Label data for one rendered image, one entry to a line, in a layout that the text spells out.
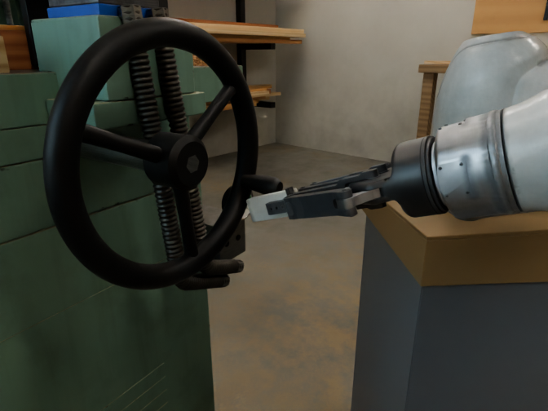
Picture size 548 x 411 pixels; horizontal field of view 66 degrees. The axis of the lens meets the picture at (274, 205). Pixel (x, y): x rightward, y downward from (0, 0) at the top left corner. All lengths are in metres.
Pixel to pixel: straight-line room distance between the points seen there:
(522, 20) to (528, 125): 3.17
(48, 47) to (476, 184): 0.49
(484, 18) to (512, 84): 2.88
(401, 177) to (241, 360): 1.11
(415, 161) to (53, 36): 0.43
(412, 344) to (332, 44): 3.63
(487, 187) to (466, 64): 0.39
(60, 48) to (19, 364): 0.40
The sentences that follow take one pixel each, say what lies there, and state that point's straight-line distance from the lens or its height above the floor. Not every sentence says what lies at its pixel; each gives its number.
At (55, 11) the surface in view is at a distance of 0.60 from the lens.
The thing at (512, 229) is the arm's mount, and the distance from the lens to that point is 0.70.
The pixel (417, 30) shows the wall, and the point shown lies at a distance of 3.78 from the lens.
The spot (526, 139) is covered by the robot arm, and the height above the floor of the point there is 0.86.
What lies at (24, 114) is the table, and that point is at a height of 0.85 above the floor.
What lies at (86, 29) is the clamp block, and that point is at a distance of 0.53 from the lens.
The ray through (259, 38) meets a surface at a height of 1.03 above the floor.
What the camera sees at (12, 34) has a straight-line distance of 0.69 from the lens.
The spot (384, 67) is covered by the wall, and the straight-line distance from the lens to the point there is 3.89.
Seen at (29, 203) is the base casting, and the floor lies 0.75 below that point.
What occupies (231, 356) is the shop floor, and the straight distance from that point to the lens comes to 1.45.
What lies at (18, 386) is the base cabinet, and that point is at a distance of 0.68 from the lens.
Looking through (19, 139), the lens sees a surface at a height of 0.83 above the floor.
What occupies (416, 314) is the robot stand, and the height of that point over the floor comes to 0.54.
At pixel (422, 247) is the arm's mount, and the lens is 0.64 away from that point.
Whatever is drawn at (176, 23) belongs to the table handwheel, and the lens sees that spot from 0.46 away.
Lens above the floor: 0.92
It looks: 20 degrees down
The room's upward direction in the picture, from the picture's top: straight up
